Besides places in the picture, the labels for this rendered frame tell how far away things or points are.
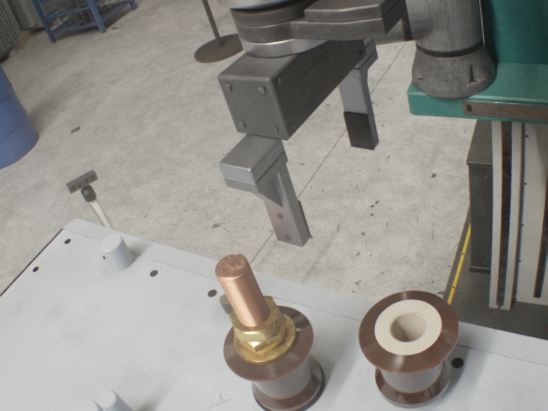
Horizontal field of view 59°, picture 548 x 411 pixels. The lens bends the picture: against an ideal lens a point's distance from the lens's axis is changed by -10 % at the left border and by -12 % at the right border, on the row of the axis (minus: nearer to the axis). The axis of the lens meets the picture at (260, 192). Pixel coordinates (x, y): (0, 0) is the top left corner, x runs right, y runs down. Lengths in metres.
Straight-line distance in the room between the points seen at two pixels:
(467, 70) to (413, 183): 1.87
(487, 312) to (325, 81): 1.59
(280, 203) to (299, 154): 2.93
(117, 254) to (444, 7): 0.74
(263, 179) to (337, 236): 2.36
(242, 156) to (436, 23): 0.75
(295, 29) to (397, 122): 3.09
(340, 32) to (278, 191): 0.13
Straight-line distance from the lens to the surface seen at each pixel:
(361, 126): 0.51
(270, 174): 0.38
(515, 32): 1.23
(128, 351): 0.73
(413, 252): 2.57
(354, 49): 0.45
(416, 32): 1.08
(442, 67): 1.11
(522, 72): 1.22
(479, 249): 1.96
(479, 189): 1.76
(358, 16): 0.34
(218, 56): 5.01
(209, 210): 3.16
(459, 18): 1.07
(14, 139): 5.00
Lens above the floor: 1.88
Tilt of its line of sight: 37 degrees down
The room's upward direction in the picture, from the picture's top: 20 degrees counter-clockwise
